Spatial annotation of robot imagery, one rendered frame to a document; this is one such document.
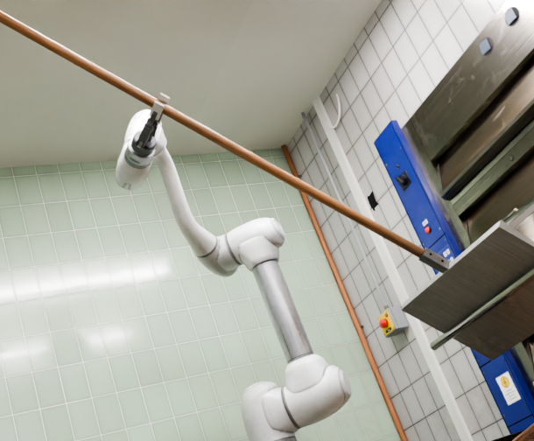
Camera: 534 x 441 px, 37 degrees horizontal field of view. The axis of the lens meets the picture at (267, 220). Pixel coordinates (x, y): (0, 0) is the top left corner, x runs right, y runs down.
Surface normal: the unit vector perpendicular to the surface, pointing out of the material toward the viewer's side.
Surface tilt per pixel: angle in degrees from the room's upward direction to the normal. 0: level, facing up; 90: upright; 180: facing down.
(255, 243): 101
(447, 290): 139
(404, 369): 90
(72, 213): 90
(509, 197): 70
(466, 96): 90
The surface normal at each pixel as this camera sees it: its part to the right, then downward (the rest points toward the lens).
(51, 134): 0.33, 0.85
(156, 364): 0.36, -0.51
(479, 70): -0.87, 0.11
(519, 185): -0.93, -0.19
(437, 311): -0.33, 0.71
